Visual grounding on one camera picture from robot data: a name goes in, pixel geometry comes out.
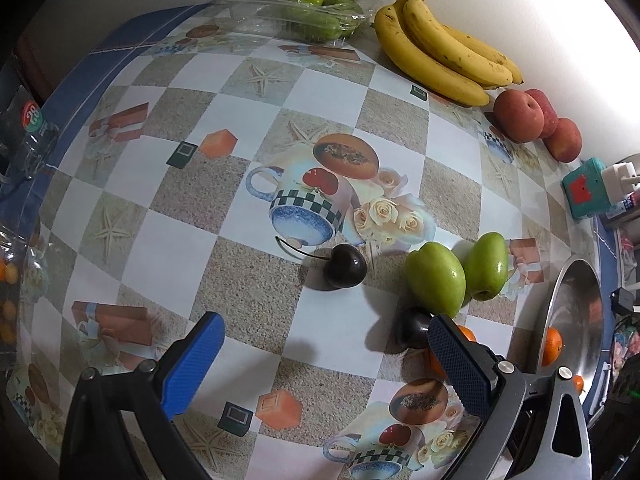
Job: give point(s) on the large dark cherry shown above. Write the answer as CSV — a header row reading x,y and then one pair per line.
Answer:
x,y
412,327

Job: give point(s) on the silver metal bowl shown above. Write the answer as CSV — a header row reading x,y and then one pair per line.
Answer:
x,y
580,300

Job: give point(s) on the colourful printed bag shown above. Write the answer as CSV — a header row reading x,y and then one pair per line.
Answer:
x,y
627,340

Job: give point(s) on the green jujube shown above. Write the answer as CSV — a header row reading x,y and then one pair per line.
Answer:
x,y
435,280
487,265

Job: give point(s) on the yellow banana bunch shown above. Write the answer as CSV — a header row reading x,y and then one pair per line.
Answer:
x,y
430,60

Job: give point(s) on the white power strip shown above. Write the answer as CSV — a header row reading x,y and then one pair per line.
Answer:
x,y
617,177

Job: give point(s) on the printed checkered tablecloth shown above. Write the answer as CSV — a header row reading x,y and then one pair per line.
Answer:
x,y
320,105

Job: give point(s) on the dark cherry with stem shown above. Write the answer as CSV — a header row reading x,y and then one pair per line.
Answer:
x,y
345,266

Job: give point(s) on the red peach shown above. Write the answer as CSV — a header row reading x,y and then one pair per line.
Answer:
x,y
518,115
564,140
549,110

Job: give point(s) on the clear box of small oranges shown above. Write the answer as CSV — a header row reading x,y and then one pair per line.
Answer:
x,y
10,270

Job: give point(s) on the clear clamshell with green jujubes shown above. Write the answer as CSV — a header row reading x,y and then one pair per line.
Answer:
x,y
260,10

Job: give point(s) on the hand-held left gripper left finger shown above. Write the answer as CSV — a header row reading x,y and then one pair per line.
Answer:
x,y
195,365

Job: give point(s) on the black charger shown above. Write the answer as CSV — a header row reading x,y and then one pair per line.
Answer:
x,y
622,302

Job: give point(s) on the small orange tangerine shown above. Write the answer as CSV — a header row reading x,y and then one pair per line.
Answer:
x,y
578,384

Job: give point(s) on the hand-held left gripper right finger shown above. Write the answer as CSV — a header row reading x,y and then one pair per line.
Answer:
x,y
460,365

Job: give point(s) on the pink and white flat box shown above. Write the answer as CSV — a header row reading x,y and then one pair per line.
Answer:
x,y
627,250

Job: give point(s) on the teal box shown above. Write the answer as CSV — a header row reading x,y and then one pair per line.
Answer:
x,y
585,190

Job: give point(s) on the clear labelled plastic box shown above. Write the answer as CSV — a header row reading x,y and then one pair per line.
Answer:
x,y
30,120

